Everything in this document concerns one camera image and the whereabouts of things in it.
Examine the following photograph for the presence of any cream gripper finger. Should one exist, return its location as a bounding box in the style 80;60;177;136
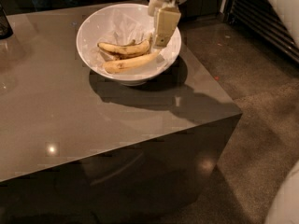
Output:
153;2;181;49
148;0;162;17

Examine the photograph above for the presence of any dark object at table edge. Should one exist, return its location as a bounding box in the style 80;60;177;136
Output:
0;4;13;39

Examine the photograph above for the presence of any white paper bowl liner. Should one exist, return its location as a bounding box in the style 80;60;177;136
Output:
85;4;180;83

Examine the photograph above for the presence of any black slatted appliance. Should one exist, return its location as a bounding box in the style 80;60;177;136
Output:
225;0;299;63

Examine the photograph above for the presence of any yellow banana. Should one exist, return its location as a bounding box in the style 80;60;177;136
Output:
103;50;160;74
97;33;152;59

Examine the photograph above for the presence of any white bowl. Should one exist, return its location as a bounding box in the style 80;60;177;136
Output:
77;4;181;86

